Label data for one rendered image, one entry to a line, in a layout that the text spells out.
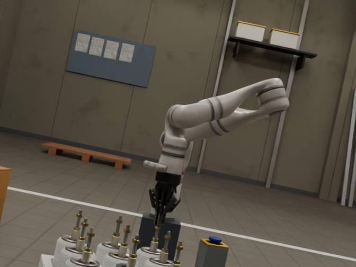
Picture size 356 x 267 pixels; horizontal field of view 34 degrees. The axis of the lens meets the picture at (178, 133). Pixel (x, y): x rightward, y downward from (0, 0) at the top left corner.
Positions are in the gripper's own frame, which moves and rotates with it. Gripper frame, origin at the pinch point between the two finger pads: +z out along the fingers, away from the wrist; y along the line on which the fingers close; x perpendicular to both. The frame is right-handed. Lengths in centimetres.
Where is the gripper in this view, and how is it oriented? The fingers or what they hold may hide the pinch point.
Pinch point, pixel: (159, 218)
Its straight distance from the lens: 178.0
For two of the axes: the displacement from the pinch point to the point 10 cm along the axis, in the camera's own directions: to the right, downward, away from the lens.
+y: -6.4, -1.4, 7.6
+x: -7.4, -1.5, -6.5
